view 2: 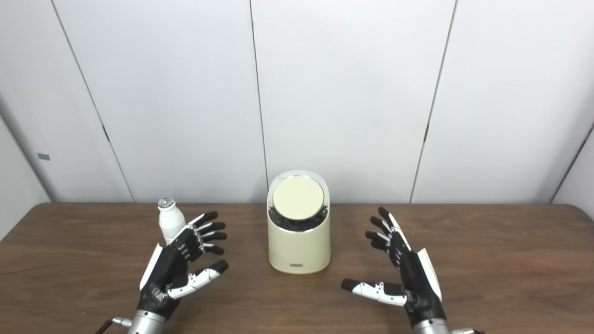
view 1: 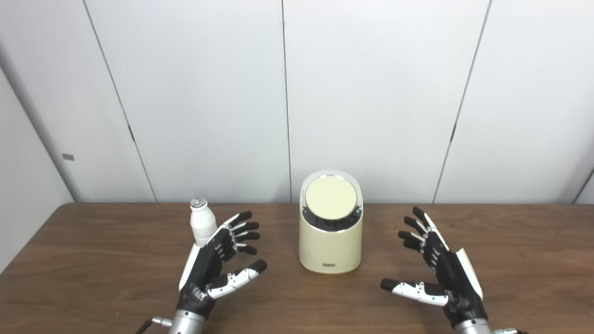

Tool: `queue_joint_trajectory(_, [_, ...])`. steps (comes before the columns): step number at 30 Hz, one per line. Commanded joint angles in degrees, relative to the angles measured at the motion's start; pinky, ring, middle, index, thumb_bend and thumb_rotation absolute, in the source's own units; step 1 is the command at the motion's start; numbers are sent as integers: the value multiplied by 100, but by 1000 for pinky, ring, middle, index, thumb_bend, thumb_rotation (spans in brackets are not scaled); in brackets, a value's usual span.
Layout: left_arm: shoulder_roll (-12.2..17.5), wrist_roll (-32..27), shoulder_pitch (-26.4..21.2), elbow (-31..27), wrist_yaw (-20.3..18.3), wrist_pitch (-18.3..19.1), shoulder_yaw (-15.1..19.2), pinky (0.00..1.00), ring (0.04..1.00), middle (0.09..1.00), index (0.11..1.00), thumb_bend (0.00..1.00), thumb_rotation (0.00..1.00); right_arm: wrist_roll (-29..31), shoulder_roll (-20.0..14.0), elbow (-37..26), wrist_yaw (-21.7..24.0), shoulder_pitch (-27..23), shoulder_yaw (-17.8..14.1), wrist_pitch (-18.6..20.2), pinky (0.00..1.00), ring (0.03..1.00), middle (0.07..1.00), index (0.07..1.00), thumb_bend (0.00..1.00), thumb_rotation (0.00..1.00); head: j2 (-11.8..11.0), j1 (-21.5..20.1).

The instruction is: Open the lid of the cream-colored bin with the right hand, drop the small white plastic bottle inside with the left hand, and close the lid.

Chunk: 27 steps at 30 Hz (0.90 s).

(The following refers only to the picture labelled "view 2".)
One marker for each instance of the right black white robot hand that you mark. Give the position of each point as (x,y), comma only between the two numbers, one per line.
(417,283)

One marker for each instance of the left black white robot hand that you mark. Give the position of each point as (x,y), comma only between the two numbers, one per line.
(167,269)

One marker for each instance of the small white plastic bottle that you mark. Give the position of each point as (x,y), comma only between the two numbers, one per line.
(169,225)

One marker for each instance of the cream-colored round bin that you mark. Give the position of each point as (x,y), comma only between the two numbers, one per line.
(297,246)

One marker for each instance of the cream round bin lid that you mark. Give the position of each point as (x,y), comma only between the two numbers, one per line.
(298,198)

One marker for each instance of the black bin liner bag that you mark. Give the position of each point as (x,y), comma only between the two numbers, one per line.
(297,225)

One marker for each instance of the black wall panel hinge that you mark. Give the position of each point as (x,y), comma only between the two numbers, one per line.
(106,133)

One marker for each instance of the small gray wall label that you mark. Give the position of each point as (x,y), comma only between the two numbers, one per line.
(44,157)

